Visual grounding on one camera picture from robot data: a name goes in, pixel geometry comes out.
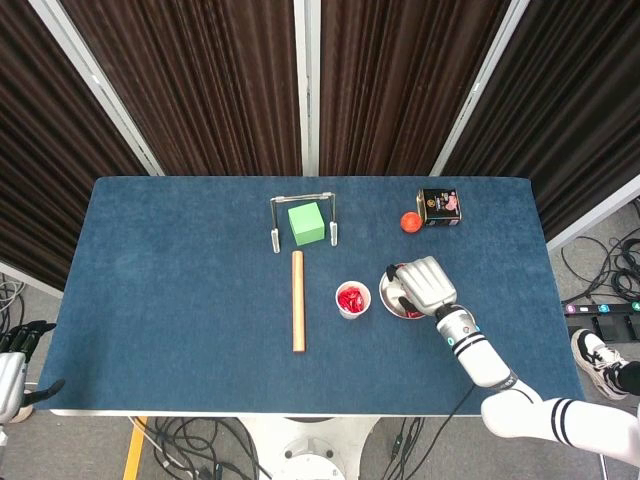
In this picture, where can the dark brown pleated curtain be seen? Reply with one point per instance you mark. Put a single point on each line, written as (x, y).
(575, 125)
(400, 90)
(200, 90)
(40, 175)

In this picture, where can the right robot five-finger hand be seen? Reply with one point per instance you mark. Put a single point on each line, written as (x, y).
(430, 285)

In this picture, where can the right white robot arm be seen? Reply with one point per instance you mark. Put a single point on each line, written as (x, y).
(480, 350)

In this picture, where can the blue table cloth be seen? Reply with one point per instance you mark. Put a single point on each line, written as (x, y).
(175, 310)

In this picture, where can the small red orange ball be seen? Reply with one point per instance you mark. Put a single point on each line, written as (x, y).
(409, 222)

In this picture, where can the black trouser leg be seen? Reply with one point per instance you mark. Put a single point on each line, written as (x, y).
(631, 377)

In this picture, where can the black luncheon meat tin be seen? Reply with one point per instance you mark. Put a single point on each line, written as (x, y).
(440, 207)

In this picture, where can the black foot pedal box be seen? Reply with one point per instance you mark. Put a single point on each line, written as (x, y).
(607, 325)

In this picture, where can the white black sneaker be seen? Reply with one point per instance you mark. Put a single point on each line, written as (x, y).
(595, 355)

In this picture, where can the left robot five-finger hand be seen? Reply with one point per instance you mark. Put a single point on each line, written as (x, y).
(11, 380)

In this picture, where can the white partition frame post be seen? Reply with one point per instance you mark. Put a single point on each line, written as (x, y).
(477, 85)
(95, 85)
(306, 100)

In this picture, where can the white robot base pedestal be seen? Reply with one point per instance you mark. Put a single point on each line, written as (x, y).
(310, 450)

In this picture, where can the white paper cup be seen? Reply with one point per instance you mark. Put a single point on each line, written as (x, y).
(352, 316)

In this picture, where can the bowl of red candies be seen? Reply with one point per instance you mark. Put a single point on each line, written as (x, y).
(390, 295)

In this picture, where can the green cube block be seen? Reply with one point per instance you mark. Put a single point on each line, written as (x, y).
(306, 225)

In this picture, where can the wooden rod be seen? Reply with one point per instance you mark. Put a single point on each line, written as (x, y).
(299, 300)

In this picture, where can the white partition frame rail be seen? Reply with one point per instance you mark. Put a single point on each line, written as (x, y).
(30, 281)
(590, 215)

